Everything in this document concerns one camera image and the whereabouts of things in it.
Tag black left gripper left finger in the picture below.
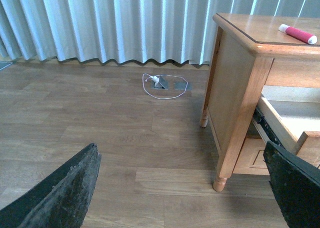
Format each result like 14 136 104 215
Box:
0 143 102 228

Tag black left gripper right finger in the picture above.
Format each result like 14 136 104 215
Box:
263 141 320 228

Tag wooden drawer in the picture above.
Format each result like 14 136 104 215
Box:
256 85 320 168
233 138 269 175

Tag pink marker white caps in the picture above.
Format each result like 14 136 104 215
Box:
278 24 318 45

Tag wooden nightstand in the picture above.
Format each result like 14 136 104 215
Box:
200 13 320 192

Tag closed metal floor plate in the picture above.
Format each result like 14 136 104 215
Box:
174 82 192 91

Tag open metal floor socket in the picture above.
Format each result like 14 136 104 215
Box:
151 76 169 89

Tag light grey curtain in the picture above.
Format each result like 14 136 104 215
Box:
0 0 320 64

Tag white floor cable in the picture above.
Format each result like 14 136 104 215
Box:
142 73 189 100

